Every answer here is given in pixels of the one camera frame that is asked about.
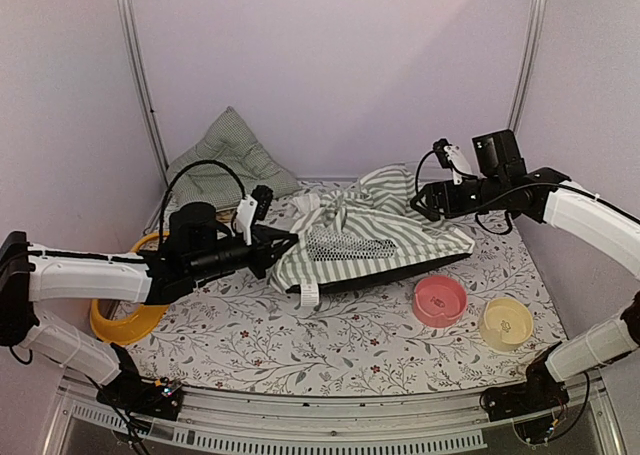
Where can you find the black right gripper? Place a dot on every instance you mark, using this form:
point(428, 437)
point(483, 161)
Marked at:
point(437, 192)

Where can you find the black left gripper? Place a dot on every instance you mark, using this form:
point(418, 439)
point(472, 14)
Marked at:
point(265, 253)

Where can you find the green striped pet tent fabric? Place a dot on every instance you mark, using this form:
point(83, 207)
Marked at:
point(365, 234)

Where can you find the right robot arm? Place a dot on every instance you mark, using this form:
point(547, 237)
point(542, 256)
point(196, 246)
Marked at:
point(552, 199)

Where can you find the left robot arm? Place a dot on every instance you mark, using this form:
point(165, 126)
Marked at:
point(32, 273)

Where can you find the pink pet bowl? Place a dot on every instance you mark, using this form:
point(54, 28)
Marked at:
point(439, 301)

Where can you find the cream pet bowl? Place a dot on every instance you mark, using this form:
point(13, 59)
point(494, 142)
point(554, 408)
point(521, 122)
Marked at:
point(505, 324)

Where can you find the green checkered cushion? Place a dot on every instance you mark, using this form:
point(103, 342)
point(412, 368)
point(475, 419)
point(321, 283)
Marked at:
point(228, 140)

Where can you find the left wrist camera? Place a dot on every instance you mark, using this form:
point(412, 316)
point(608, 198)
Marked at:
point(253, 207)

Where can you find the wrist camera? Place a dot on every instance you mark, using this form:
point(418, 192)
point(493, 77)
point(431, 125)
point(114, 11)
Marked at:
point(253, 207)
point(451, 157)

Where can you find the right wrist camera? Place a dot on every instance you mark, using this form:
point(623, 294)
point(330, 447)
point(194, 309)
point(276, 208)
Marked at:
point(451, 157)

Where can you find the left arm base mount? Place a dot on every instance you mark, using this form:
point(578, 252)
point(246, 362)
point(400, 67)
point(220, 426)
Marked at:
point(133, 393)

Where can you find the right aluminium corner post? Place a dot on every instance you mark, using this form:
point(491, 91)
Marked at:
point(531, 46)

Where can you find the aluminium corner post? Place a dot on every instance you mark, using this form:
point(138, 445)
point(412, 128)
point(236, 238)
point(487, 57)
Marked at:
point(134, 52)
point(531, 46)

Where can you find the front aluminium rail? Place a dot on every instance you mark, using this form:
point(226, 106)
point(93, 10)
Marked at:
point(486, 420)

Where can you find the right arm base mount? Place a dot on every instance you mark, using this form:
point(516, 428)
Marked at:
point(540, 391)

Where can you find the left aluminium corner post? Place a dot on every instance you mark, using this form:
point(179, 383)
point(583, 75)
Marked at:
point(134, 52)

